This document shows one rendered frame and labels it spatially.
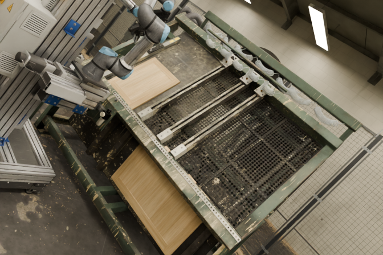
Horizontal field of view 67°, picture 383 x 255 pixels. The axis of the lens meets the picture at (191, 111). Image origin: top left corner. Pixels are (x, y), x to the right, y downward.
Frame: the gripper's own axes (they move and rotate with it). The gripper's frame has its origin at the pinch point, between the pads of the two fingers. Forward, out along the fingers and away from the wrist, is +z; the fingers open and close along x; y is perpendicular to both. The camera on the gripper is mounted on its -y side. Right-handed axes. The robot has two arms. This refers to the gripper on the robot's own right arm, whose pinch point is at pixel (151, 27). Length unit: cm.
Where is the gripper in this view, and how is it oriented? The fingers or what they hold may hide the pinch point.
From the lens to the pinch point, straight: 253.4
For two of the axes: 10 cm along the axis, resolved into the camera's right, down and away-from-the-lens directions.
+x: -2.5, -7.9, 5.6
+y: 8.1, 1.5, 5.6
